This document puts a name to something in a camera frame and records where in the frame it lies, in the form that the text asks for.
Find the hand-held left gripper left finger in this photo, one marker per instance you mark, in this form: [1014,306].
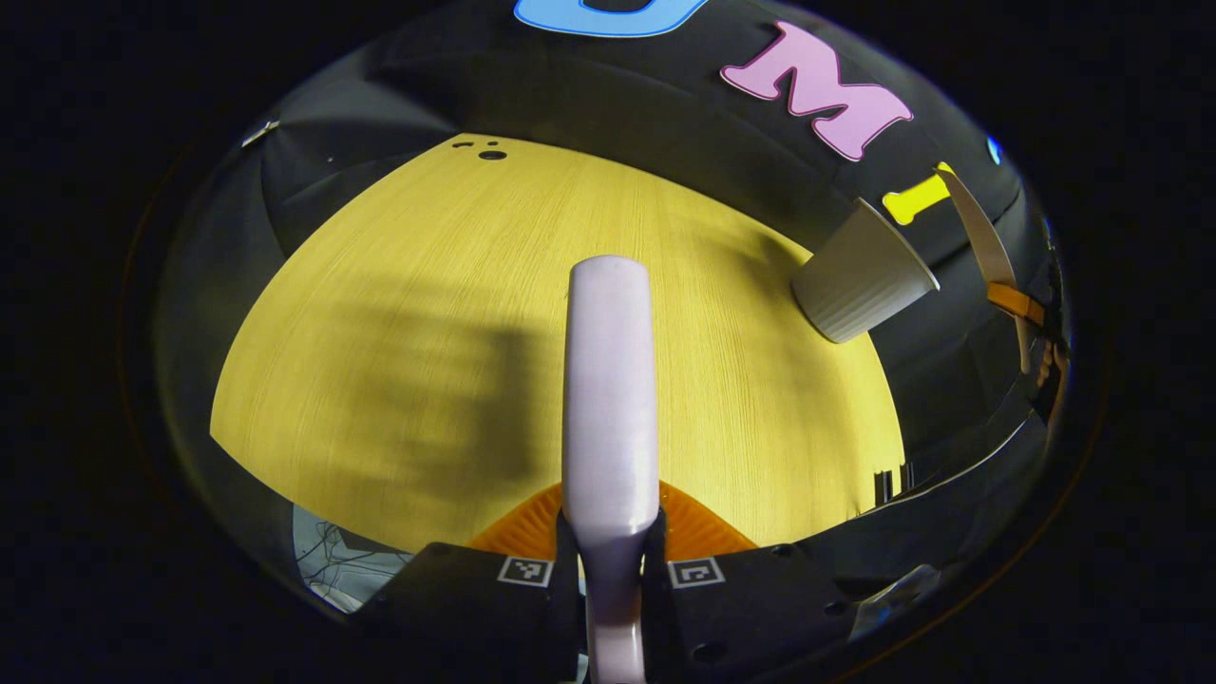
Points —
[475,617]

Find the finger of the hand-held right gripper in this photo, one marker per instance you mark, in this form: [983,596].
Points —
[1016,304]

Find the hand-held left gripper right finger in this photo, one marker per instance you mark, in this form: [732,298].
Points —
[741,617]

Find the lilac plastic dustpan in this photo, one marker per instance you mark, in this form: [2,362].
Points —
[983,242]

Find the white ribbed garbage bin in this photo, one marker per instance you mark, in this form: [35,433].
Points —
[860,280]

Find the wooden desktop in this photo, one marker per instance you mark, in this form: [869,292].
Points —
[427,266]

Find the black backdrop cloth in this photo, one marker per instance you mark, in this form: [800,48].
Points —
[570,85]

